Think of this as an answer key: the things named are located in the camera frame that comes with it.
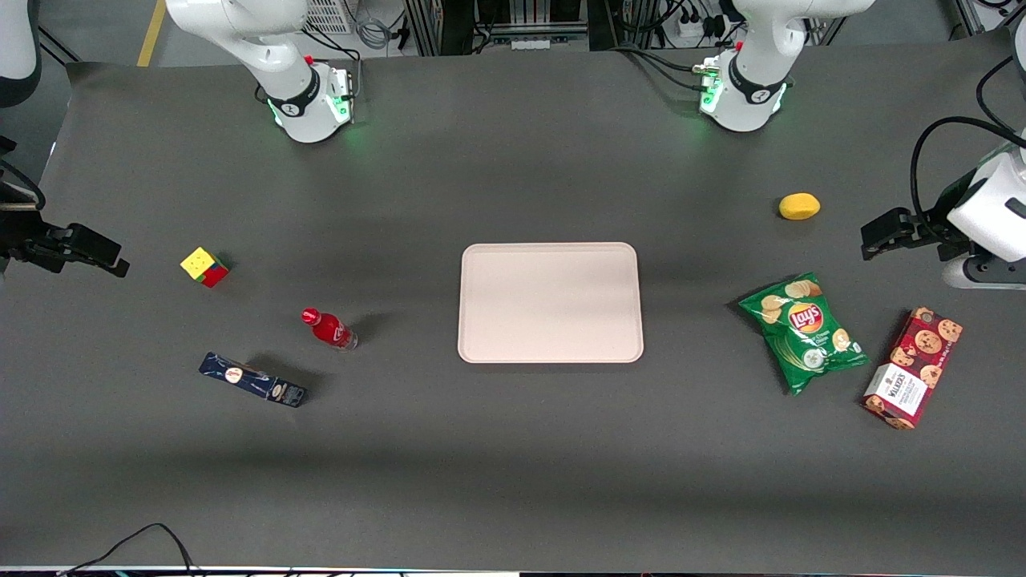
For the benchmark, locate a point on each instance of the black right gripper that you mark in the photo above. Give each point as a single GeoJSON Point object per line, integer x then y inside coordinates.
{"type": "Point", "coordinates": [18, 237]}

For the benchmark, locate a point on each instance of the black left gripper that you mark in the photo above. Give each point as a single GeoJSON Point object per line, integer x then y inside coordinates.
{"type": "Point", "coordinates": [932, 225]}

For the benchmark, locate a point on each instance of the red coke bottle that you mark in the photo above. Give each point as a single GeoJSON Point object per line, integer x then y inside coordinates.
{"type": "Point", "coordinates": [327, 328]}

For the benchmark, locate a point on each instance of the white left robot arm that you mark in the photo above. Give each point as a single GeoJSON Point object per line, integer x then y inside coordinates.
{"type": "Point", "coordinates": [753, 96]}

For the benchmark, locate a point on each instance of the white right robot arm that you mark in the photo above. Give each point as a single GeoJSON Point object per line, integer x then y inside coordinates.
{"type": "Point", "coordinates": [296, 88]}

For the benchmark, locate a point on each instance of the beige plastic tray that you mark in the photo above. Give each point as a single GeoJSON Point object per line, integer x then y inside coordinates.
{"type": "Point", "coordinates": [553, 304]}

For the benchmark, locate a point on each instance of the yellow lemon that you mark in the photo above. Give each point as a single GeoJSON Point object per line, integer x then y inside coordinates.
{"type": "Point", "coordinates": [799, 207]}

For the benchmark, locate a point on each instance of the green chips bag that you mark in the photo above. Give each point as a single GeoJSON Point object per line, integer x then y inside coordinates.
{"type": "Point", "coordinates": [801, 332]}

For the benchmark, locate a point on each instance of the colourful puzzle cube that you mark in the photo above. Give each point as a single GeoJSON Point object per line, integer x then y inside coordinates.
{"type": "Point", "coordinates": [200, 263]}

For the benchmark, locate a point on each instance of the red cookie box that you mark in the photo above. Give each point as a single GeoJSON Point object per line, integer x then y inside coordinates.
{"type": "Point", "coordinates": [914, 369]}

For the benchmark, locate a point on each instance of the dark blue long box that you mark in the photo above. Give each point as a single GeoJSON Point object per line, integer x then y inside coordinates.
{"type": "Point", "coordinates": [248, 378]}

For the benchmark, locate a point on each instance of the yellow floor tape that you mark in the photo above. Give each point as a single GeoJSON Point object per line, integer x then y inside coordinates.
{"type": "Point", "coordinates": [151, 32]}

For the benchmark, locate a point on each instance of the white power strip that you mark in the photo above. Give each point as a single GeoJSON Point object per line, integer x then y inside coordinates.
{"type": "Point", "coordinates": [689, 30]}

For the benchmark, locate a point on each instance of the white mesh basket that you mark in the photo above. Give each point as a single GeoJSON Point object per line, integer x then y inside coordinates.
{"type": "Point", "coordinates": [329, 16]}

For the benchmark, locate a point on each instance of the dark grey table cover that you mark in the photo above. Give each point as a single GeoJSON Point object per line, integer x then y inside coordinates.
{"type": "Point", "coordinates": [513, 449]}

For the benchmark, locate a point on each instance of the aluminium frame rack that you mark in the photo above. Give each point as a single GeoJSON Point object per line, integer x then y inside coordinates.
{"type": "Point", "coordinates": [417, 24]}

